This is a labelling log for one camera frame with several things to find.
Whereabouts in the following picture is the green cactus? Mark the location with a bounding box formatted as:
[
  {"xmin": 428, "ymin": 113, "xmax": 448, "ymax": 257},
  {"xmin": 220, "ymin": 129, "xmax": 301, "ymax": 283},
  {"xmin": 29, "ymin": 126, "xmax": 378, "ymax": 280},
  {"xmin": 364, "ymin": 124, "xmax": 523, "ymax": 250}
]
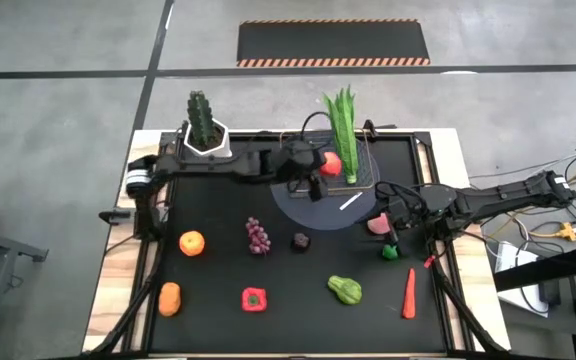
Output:
[{"xmin": 186, "ymin": 90, "xmax": 217, "ymax": 149}]

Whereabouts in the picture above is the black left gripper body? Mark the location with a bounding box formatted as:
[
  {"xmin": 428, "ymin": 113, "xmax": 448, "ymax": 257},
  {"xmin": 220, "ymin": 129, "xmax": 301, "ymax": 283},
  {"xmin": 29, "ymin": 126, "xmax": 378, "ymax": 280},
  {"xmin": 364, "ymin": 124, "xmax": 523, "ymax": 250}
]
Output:
[{"xmin": 272, "ymin": 141, "xmax": 325, "ymax": 184}]

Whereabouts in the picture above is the purple grape bunch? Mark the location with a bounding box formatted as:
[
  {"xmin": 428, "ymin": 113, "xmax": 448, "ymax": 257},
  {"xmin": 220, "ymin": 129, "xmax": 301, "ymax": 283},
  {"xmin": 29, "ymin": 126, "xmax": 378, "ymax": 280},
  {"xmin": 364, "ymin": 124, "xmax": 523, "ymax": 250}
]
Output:
[{"xmin": 245, "ymin": 216, "xmax": 272, "ymax": 256}]

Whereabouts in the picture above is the gold-rimmed wire basket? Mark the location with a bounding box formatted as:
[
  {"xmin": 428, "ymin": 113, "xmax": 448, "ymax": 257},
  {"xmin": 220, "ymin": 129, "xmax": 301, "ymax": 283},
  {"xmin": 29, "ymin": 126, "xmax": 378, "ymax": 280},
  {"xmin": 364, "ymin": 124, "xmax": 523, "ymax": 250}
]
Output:
[{"xmin": 278, "ymin": 128, "xmax": 375, "ymax": 194}]

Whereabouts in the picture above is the black striped floor mat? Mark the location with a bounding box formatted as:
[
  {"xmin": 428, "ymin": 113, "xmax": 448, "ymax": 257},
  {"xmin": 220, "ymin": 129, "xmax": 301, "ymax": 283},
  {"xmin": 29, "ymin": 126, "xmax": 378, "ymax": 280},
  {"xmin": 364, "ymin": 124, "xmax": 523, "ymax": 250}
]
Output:
[{"xmin": 236, "ymin": 18, "xmax": 432, "ymax": 68}]

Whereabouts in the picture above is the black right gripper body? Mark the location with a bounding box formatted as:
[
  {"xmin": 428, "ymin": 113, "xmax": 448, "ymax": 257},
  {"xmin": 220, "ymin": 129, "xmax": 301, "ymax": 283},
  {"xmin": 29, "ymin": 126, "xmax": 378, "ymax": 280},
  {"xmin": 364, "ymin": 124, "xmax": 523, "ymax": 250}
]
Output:
[{"xmin": 378, "ymin": 187, "xmax": 422, "ymax": 231}]

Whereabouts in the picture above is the yellow power splitter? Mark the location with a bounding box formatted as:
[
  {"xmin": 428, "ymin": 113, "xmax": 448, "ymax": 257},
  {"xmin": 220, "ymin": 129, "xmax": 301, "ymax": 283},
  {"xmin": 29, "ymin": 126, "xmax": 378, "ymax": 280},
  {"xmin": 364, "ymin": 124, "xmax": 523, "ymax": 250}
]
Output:
[{"xmin": 530, "ymin": 222, "xmax": 576, "ymax": 243}]

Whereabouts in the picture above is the grey round plate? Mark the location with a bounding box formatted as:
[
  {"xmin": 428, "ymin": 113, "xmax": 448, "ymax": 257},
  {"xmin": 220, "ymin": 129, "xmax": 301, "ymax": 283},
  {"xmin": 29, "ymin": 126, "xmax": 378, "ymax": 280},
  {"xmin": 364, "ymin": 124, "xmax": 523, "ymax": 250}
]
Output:
[{"xmin": 269, "ymin": 130, "xmax": 382, "ymax": 231}]

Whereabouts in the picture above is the grey cable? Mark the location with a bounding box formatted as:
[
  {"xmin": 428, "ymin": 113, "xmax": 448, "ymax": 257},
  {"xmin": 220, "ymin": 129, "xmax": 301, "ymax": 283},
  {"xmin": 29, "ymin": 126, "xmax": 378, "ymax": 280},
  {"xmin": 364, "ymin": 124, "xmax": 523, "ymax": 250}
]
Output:
[{"xmin": 467, "ymin": 153, "xmax": 576, "ymax": 181}]

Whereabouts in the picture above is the pink peach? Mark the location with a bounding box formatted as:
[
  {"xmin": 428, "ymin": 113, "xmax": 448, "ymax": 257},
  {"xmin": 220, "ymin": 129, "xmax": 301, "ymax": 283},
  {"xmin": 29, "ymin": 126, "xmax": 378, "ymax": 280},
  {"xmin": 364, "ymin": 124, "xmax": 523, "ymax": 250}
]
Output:
[{"xmin": 366, "ymin": 213, "xmax": 392, "ymax": 236}]

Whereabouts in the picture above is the red bell pepper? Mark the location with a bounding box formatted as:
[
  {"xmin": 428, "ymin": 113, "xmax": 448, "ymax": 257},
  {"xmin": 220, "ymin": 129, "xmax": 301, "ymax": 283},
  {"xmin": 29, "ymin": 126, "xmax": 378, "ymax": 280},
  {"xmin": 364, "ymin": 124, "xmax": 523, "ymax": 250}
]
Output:
[{"xmin": 240, "ymin": 286, "xmax": 269, "ymax": 313}]

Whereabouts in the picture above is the white hexagonal plant pot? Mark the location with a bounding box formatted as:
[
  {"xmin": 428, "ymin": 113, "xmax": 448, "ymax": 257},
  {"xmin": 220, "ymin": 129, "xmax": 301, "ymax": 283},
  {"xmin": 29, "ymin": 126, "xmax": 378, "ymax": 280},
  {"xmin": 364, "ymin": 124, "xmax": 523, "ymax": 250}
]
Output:
[{"xmin": 182, "ymin": 118, "xmax": 232, "ymax": 159}]

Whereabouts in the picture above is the dark purple plum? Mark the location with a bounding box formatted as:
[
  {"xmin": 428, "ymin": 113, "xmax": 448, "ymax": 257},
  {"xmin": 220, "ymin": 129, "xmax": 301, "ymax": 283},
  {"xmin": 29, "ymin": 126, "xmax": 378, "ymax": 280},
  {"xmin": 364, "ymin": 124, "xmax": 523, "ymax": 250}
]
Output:
[{"xmin": 290, "ymin": 232, "xmax": 312, "ymax": 253}]

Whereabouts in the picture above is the small white stick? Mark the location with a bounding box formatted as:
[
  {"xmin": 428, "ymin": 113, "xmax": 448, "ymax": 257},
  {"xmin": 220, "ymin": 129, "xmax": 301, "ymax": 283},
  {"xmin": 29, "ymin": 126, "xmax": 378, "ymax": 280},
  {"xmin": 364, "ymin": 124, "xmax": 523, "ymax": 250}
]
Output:
[{"xmin": 338, "ymin": 191, "xmax": 364, "ymax": 211}]

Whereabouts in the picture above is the orange carrot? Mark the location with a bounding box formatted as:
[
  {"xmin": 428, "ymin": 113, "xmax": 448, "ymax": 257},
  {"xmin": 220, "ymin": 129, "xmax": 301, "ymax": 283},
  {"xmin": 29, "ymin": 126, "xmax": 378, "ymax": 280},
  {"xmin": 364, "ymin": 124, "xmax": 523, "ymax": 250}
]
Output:
[{"xmin": 401, "ymin": 267, "xmax": 417, "ymax": 320}]

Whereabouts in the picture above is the green romaine lettuce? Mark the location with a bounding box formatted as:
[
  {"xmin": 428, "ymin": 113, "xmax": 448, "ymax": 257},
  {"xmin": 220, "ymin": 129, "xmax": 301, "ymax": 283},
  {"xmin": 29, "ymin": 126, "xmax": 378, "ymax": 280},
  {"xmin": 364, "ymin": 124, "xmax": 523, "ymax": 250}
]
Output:
[{"xmin": 323, "ymin": 84, "xmax": 360, "ymax": 185}]

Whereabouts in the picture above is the orange tangerine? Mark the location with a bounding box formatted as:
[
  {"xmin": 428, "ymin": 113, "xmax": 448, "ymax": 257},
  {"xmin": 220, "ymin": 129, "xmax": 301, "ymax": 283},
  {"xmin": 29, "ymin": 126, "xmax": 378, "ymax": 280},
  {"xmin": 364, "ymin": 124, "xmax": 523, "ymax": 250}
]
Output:
[{"xmin": 178, "ymin": 230, "xmax": 206, "ymax": 258}]

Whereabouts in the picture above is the white box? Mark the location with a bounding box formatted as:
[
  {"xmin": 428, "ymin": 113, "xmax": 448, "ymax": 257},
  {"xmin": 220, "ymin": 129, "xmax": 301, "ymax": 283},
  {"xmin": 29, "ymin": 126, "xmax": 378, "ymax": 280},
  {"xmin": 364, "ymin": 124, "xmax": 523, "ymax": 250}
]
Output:
[{"xmin": 495, "ymin": 241, "xmax": 554, "ymax": 317}]

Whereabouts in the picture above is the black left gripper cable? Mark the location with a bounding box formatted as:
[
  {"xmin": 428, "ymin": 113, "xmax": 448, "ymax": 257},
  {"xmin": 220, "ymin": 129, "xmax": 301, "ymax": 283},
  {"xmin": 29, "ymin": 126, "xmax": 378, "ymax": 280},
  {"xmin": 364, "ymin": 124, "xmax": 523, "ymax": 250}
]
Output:
[{"xmin": 300, "ymin": 110, "xmax": 332, "ymax": 146}]

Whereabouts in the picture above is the green chayote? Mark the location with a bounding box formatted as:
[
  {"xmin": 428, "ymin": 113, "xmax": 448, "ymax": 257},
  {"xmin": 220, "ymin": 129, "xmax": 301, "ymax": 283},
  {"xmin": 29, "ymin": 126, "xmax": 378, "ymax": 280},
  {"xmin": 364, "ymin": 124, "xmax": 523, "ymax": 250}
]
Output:
[{"xmin": 327, "ymin": 274, "xmax": 363, "ymax": 306}]

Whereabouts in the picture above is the red apple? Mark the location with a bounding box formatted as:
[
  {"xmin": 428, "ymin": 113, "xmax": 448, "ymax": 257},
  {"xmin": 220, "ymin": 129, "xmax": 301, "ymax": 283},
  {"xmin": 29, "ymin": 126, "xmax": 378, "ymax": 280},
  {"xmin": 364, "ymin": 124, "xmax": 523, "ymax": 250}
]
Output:
[{"xmin": 319, "ymin": 151, "xmax": 343, "ymax": 177}]

